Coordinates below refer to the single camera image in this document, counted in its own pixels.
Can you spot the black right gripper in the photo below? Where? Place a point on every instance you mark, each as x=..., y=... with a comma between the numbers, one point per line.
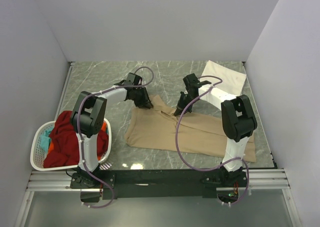
x=181, y=107

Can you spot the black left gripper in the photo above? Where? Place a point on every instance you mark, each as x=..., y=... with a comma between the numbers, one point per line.
x=145, y=103

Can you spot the beige t shirt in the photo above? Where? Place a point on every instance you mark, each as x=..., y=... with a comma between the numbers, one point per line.
x=155, y=128

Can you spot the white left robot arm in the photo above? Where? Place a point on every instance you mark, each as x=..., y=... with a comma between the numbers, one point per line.
x=88, y=114

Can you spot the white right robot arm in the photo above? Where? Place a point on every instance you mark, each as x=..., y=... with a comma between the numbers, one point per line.
x=238, y=119

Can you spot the orange t shirt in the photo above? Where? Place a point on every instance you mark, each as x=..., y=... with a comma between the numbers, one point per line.
x=104, y=128

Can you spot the folded white t shirt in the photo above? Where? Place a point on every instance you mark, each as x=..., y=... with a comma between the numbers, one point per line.
x=232, y=81

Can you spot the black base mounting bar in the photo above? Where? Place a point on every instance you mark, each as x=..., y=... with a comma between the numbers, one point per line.
x=159, y=183

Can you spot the red t shirt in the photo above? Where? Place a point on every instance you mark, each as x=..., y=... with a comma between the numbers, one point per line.
x=65, y=143

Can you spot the teal t shirt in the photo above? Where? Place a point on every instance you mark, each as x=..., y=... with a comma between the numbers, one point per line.
x=45, y=139

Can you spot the white perforated laundry basket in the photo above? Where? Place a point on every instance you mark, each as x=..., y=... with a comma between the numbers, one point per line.
x=38, y=155

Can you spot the aluminium frame rail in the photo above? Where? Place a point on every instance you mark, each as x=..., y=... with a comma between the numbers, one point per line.
x=58, y=181

